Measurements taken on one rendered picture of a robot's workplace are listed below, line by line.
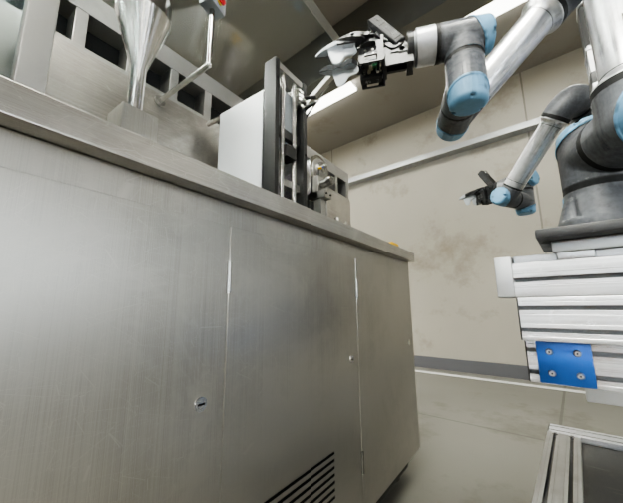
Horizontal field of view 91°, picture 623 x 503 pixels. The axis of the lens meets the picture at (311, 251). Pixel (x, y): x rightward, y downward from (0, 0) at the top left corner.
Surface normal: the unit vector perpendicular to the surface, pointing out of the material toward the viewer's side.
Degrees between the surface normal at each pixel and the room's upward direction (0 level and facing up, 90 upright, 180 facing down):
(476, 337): 90
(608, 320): 90
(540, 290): 90
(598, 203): 73
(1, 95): 90
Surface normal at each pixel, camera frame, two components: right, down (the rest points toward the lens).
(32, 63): 0.81, -0.11
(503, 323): -0.65, -0.13
